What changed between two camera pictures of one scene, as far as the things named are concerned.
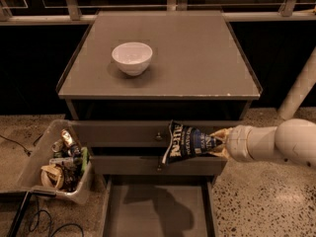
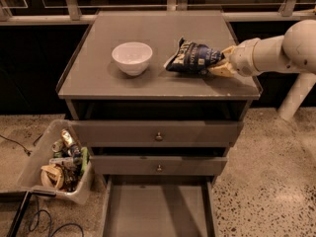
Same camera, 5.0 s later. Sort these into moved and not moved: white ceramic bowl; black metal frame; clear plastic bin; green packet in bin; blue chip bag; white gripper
Moved: white gripper; blue chip bag
Not moved: white ceramic bowl; green packet in bin; black metal frame; clear plastic bin
